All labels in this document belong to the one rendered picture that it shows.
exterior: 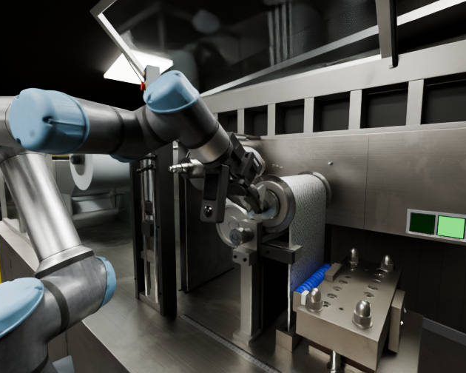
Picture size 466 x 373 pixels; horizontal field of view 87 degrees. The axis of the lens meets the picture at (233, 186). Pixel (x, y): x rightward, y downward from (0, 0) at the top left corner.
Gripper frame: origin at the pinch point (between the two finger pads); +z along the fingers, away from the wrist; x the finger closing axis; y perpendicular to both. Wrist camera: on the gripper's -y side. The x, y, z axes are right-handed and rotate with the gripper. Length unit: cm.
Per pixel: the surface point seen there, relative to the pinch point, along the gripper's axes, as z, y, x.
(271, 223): 4.4, -0.2, -2.8
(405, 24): 64, 197, -9
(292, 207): 2.0, 3.6, -8.1
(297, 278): 18.2, -8.1, -7.7
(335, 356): 20.9, -20.7, -19.4
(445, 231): 32, 18, -36
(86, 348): 13, -50, 49
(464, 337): 222, 32, -57
